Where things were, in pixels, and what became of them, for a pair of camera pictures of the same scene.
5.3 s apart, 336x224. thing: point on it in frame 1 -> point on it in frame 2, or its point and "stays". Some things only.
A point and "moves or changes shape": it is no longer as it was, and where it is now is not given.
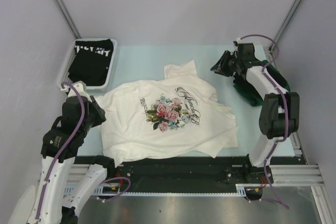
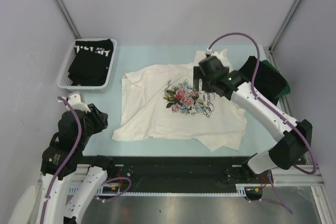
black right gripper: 220,67 -> 198,74
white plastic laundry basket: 63,76 stays
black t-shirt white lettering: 91,62 stays
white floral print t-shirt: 178,116 moves or changes shape
